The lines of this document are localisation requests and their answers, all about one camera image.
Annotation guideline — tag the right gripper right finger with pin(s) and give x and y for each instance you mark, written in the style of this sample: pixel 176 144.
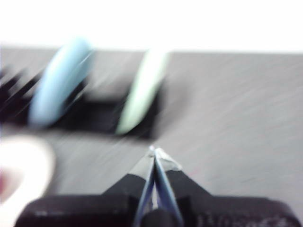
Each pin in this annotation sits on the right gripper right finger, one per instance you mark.
pixel 225 210

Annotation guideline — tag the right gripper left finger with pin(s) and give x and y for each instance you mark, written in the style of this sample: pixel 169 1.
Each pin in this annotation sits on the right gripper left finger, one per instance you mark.
pixel 94 210

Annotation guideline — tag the cream pale yellow plate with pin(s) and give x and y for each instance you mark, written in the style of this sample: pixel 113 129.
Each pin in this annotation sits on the cream pale yellow plate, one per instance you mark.
pixel 30 160

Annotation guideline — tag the black plate rack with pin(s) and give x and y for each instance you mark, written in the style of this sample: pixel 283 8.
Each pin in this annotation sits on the black plate rack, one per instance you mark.
pixel 94 116

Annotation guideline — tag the blue plate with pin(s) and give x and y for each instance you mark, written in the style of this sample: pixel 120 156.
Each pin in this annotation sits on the blue plate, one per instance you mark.
pixel 59 87

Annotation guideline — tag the green plate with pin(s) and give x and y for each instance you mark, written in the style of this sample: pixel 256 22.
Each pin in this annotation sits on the green plate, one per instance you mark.
pixel 144 87

